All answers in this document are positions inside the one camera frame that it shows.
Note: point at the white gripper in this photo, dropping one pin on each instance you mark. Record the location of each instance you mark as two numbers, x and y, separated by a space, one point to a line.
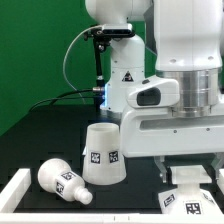
148 127

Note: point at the white table border frame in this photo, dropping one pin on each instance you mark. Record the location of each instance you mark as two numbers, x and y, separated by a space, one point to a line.
16 188

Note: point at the white lamp base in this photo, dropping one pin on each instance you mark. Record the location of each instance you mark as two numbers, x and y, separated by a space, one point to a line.
188 198

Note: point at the white lamp shade cone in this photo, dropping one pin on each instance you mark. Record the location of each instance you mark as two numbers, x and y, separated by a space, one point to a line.
103 162

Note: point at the white lamp bulb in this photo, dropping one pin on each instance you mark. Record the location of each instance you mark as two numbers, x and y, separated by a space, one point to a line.
55 176

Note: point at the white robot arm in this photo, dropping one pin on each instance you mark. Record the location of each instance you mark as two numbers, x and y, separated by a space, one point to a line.
165 67

